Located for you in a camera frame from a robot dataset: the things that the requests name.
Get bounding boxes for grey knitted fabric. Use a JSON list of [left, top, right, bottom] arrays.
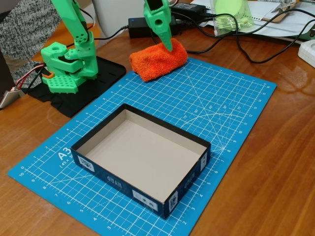
[[0, 0, 66, 87]]

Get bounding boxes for blue A3 cutting mat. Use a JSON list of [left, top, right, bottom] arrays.
[[7, 57, 278, 236]]

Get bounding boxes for white paper sheets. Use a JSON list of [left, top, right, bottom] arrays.
[[190, 0, 315, 45]]

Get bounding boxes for large black power adapter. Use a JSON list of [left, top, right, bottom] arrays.
[[127, 15, 180, 39]]

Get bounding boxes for silver controller board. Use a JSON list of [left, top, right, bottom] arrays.
[[0, 89, 22, 110]]

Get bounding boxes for brown clipboard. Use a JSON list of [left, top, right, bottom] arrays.
[[261, 0, 301, 24]]

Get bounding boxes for green transparent plastic bag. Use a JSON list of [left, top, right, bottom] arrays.
[[212, 0, 255, 37]]

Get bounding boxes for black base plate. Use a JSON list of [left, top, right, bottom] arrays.
[[27, 56, 127, 118]]

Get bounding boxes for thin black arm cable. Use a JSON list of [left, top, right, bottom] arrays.
[[93, 25, 130, 41]]

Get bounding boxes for slim black power adapter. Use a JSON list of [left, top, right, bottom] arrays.
[[169, 1, 207, 15]]

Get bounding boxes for orange fluffy towel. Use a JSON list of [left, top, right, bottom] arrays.
[[129, 38, 189, 83]]

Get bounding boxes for black looping power cable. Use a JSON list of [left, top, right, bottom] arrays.
[[150, 14, 238, 54]]

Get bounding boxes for white moulded foam block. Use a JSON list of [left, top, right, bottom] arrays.
[[297, 39, 315, 69]]

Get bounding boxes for dark blue cardboard box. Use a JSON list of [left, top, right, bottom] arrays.
[[70, 103, 212, 220]]

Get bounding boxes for red and black wire bundle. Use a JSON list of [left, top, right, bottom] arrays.
[[14, 62, 47, 92]]

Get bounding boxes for red white servo wire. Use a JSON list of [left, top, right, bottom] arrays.
[[78, 8, 96, 31]]

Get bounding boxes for black long power cable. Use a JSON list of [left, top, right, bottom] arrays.
[[235, 20, 315, 64]]

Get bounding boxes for black thick mains cable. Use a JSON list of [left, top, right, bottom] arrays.
[[196, 8, 315, 38]]

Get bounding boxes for metal clipboard clip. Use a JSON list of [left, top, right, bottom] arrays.
[[272, 0, 297, 13]]

